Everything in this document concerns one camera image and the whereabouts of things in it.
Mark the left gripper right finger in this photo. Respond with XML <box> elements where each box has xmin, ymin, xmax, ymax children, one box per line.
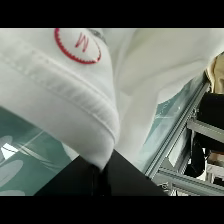
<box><xmin>101</xmin><ymin>149</ymin><xmax>168</xmax><ymax>197</ymax></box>

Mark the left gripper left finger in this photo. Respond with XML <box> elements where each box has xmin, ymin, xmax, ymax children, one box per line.
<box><xmin>34</xmin><ymin>155</ymin><xmax>103</xmax><ymax>197</ymax></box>

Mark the white T-shirt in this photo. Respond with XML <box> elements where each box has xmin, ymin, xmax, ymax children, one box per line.
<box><xmin>0</xmin><ymin>28</ymin><xmax>224</xmax><ymax>172</ymax></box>

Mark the silver frame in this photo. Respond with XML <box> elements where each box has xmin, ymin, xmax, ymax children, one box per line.
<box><xmin>143</xmin><ymin>79</ymin><xmax>224</xmax><ymax>197</ymax></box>

